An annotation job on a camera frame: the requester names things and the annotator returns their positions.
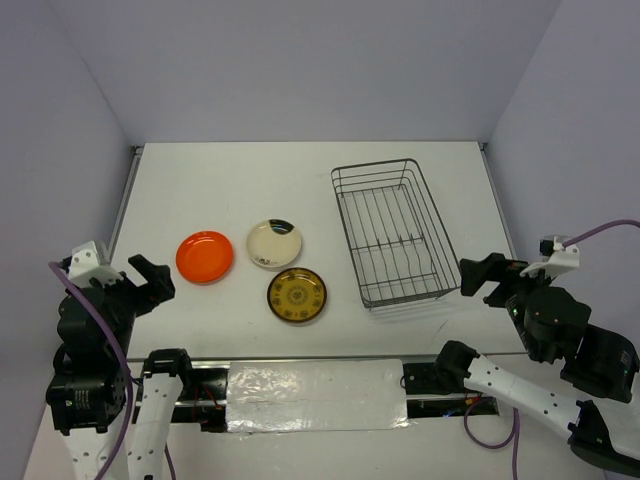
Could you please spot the silver tape sheet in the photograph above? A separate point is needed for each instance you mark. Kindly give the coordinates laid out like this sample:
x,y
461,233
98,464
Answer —
x,y
315,396

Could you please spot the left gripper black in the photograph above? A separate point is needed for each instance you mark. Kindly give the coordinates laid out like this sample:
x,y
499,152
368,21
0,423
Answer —
x,y
158,281

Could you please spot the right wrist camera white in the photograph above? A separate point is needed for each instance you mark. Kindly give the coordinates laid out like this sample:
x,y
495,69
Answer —
x,y
558,255

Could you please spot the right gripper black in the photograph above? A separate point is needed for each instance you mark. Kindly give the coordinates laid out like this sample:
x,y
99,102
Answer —
x,y
496,266

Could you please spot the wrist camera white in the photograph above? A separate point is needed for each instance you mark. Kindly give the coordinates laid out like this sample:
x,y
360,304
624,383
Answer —
x,y
558,255
88,262

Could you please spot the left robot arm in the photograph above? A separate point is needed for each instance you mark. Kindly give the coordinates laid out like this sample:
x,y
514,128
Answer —
x,y
114,425

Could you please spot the wire dish rack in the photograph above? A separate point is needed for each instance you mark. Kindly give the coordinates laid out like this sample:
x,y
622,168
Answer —
x,y
399,246

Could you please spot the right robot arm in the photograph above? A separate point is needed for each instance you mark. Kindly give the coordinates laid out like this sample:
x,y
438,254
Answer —
x,y
602,428

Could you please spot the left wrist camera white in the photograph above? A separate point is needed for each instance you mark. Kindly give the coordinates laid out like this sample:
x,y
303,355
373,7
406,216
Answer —
x,y
88,262

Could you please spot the orange plate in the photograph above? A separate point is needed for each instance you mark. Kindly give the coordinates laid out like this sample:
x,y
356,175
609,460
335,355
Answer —
x,y
204,257

